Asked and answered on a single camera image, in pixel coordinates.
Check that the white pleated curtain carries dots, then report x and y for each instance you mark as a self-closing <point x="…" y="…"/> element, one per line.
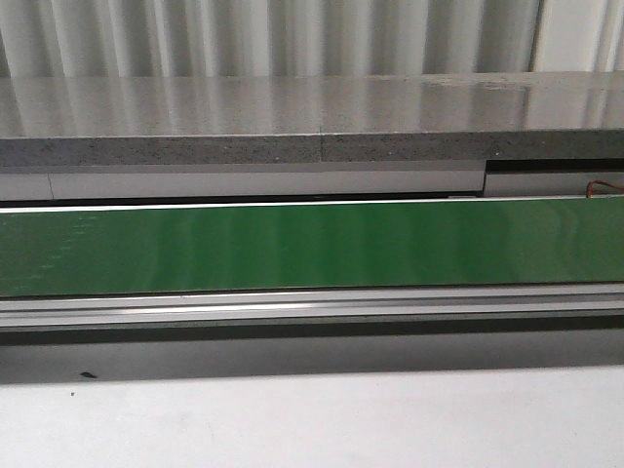
<point x="307" y="38"/>

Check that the grey speckled stone counter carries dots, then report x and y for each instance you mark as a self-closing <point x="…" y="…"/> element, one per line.
<point x="143" y="121"/>

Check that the aluminium conveyor frame rail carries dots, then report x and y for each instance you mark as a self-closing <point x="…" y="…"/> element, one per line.
<point x="323" y="313"/>

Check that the green conveyor belt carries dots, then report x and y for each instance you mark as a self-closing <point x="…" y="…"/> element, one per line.
<point x="92" y="251"/>

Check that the white cabinet panel under counter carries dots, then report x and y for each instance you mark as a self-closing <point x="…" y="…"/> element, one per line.
<point x="321" y="179"/>

